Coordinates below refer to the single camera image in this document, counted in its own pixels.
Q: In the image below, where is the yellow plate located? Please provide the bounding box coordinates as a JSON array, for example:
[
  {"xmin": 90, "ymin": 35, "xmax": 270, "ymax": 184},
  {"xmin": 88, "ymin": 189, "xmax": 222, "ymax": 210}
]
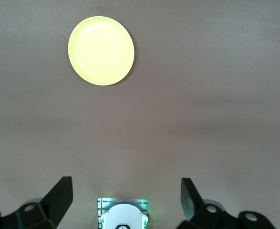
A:
[{"xmin": 67, "ymin": 16, "xmax": 135, "ymax": 86}]

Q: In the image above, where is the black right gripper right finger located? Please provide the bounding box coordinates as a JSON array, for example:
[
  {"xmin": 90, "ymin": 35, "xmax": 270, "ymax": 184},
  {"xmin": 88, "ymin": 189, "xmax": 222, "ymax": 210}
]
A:
[{"xmin": 175, "ymin": 177, "xmax": 280, "ymax": 229}]

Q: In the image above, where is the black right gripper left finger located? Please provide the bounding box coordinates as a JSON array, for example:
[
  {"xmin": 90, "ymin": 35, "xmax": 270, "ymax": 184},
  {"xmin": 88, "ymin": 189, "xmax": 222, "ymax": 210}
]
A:
[{"xmin": 0, "ymin": 176, "xmax": 73, "ymax": 229}]

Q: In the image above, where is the brown table cover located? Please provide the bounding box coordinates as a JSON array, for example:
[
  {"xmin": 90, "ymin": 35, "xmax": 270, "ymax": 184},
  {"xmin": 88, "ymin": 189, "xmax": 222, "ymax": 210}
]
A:
[{"xmin": 0, "ymin": 0, "xmax": 280, "ymax": 229}]

